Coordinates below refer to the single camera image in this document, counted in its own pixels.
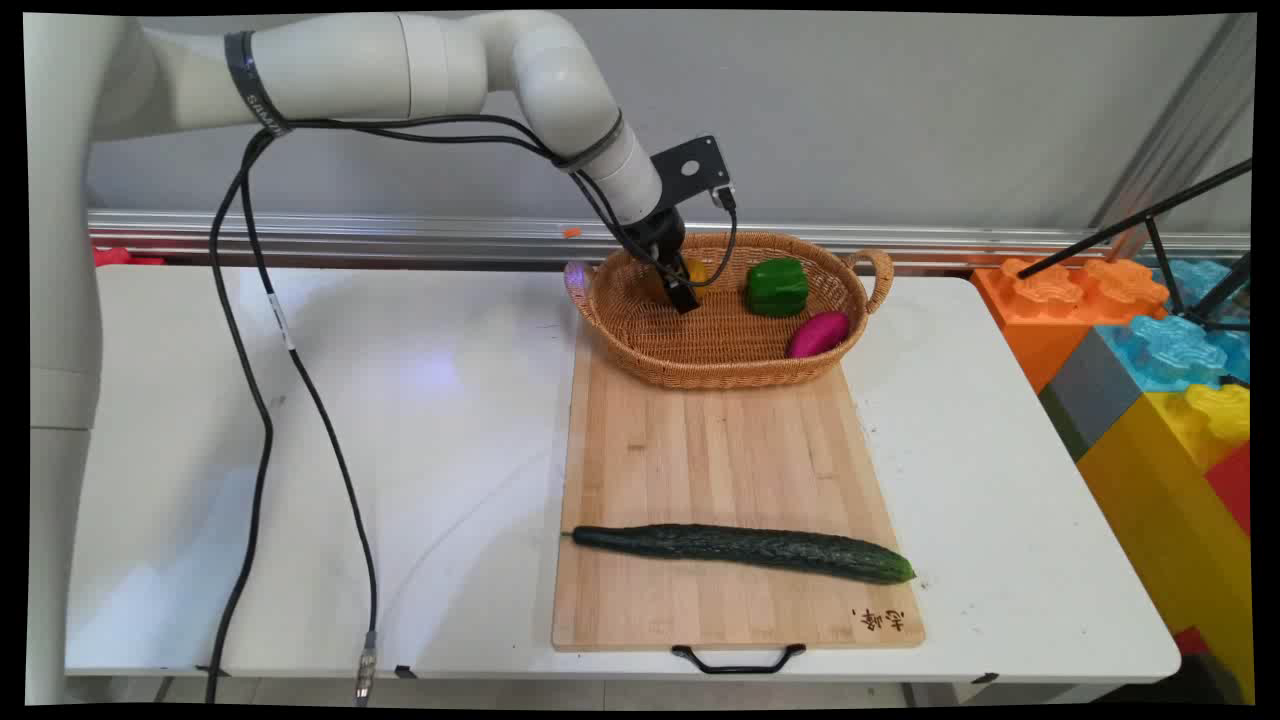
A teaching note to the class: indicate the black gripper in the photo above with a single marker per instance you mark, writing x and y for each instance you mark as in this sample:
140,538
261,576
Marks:
655,236

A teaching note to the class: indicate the long dark green cucumber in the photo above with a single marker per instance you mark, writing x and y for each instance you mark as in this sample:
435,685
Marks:
750,547

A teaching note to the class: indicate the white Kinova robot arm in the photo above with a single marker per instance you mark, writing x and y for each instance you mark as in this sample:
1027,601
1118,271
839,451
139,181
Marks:
340,65

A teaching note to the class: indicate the yellow toy vegetable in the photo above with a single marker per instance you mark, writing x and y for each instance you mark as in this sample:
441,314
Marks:
694,270

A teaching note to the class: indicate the woven wicker basket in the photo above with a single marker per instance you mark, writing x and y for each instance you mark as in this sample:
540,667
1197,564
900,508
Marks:
720,345

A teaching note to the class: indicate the green bell pepper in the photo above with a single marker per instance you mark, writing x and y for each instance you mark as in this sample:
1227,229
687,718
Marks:
777,287

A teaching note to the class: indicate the purple toy eggplant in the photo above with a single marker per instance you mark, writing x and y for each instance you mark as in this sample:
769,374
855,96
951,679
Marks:
818,334

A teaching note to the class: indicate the bamboo cutting board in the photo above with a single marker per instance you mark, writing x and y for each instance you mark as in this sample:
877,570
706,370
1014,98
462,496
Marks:
720,470

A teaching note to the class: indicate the orange giant building block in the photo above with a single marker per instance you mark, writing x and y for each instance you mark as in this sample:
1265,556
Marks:
1045,310

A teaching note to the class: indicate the grey giant building block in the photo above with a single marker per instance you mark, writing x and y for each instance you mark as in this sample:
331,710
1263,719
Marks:
1085,395

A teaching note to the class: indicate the black tripod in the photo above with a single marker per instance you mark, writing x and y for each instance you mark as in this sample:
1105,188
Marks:
1150,212

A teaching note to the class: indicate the blue giant building block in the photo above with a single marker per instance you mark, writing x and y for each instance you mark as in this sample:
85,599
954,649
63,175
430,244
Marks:
1170,345

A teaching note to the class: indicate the yellow giant building block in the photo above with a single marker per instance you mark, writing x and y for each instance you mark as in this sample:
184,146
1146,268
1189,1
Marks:
1170,520

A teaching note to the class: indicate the red giant building block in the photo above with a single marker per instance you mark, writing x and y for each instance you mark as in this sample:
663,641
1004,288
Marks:
1232,485

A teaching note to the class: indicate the small wrist camera box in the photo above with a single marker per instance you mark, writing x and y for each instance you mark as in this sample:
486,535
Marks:
724,197

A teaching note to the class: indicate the black camera mounting plate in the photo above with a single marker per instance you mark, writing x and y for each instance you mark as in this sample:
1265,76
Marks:
690,165

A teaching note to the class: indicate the aluminium rail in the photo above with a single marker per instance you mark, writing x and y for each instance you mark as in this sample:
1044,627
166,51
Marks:
350,235

